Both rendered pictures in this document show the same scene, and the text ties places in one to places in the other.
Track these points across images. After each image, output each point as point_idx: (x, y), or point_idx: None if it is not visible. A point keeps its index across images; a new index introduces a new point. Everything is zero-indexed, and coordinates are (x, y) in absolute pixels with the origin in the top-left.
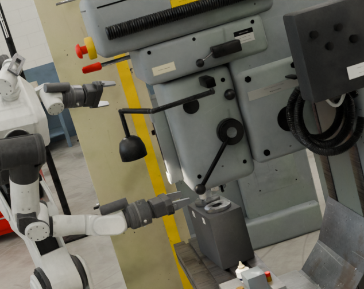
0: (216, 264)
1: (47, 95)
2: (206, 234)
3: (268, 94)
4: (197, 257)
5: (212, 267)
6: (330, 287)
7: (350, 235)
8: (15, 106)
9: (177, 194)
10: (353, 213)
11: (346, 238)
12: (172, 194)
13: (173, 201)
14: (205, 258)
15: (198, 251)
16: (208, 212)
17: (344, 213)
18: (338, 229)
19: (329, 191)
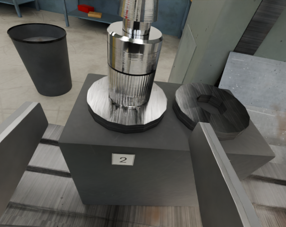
0: (169, 206)
1: None
2: (187, 183)
3: None
4: (83, 220)
5: (175, 218)
6: (272, 138)
7: (284, 87)
8: None
9: (31, 129)
10: None
11: (276, 90)
12: (3, 146)
13: (245, 225)
14: (123, 210)
15: (76, 206)
16: (236, 135)
17: (271, 67)
18: (259, 84)
19: (242, 45)
